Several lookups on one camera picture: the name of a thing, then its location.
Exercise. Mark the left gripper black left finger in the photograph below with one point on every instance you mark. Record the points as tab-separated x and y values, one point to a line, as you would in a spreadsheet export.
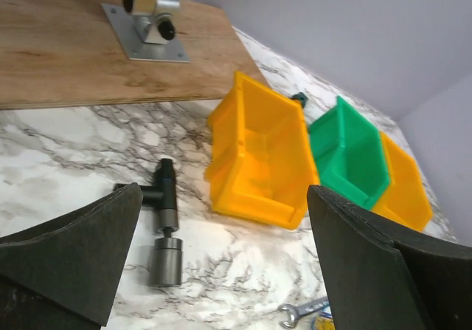
65	272

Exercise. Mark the yellow plastic bin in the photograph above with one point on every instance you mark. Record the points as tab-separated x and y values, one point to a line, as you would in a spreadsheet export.
405	200
262	165

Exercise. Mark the green plastic bin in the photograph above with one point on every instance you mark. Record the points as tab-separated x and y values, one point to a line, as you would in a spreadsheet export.
348	154

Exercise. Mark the left yellow plastic bin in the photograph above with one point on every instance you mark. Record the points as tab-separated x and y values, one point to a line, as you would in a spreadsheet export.
262	165

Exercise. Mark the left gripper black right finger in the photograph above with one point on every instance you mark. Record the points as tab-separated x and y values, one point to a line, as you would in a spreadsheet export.
381	275

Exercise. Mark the metal bracket stand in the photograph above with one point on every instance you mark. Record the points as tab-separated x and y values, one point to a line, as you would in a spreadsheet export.
145	29

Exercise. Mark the right yellow plastic bin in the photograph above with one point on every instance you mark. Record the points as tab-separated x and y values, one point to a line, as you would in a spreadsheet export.
405	200

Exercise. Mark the small open-end wrench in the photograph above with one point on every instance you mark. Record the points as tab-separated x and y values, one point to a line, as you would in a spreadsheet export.
295	313

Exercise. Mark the black T-shaped socket tool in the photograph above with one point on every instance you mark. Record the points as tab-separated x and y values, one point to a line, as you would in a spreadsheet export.
167	256

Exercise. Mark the plywood board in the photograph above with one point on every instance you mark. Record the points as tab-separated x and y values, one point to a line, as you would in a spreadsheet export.
57	53

